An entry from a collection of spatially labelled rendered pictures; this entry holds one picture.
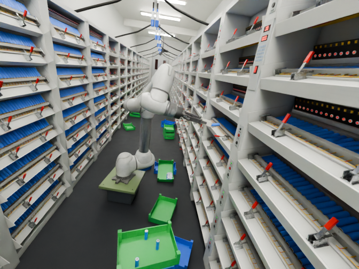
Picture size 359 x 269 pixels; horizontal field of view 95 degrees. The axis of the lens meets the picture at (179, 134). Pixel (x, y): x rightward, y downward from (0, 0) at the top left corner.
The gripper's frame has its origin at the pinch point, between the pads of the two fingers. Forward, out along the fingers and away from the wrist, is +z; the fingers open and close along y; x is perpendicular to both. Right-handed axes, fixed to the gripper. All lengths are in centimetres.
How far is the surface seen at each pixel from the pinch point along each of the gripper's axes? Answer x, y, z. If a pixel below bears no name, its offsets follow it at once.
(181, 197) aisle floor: -101, -50, 28
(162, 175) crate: -104, -84, 5
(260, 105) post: 21.1, 23.5, 12.6
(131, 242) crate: -72, 31, -22
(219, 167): -26.5, 1.2, 22.5
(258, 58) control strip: 39.0, 18.5, 3.6
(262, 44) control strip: 44.5, 18.4, 2.2
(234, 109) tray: 13.3, -0.4, 13.3
